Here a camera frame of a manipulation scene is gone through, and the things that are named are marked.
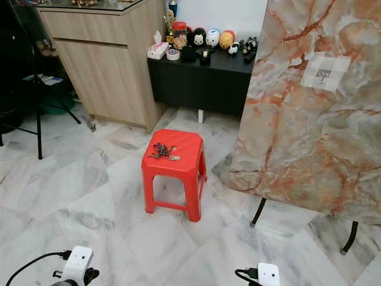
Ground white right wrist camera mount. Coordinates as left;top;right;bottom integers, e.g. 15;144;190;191
257;263;280;286

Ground white paper sheet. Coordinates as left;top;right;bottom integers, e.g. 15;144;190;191
23;74;63;86

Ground white round toy figure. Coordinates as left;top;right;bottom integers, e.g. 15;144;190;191
205;28;221;48

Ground white square paper patch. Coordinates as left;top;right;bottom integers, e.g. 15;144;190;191
300;52;351;92

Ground red plastic stool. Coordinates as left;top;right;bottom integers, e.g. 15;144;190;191
142;129;208;223

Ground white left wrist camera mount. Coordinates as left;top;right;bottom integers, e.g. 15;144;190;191
64;246;94;284

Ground small grey hook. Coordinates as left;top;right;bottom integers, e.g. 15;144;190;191
317;69;332;84

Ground marble top table black legs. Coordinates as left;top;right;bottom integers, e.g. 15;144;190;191
227;0;381;256

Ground black round toy figure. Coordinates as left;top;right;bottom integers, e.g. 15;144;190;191
190;27;207;47

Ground pink white tissue box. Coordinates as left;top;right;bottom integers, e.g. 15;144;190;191
146;31;170;60

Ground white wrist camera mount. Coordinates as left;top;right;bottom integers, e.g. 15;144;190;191
257;263;280;286
64;246;94;284

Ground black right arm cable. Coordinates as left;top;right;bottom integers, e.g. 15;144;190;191
235;268;260;286

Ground bunch of metal keys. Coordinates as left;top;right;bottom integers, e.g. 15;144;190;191
149;142;182;161

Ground small gold trophy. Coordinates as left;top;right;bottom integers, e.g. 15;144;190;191
164;11;174;43

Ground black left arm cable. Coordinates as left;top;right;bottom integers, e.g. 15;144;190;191
6;251;72;286

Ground red lidded jar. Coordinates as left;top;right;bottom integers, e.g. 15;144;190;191
171;21;189;49

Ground black tripod stand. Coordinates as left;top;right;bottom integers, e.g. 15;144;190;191
0;60;81;160

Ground black chair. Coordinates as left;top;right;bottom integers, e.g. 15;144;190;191
0;27;36;135

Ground black low sideboard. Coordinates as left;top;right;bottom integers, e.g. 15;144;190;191
147;51;255;124

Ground light wooden cabinet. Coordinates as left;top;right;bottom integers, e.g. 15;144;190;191
36;0;167;133

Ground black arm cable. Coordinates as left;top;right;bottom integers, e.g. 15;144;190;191
6;251;72;286
235;268;260;286

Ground orange round toy figure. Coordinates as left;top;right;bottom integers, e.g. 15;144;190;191
219;30;236;49

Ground green plastic basin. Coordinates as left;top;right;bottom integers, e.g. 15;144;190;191
43;89;75;115

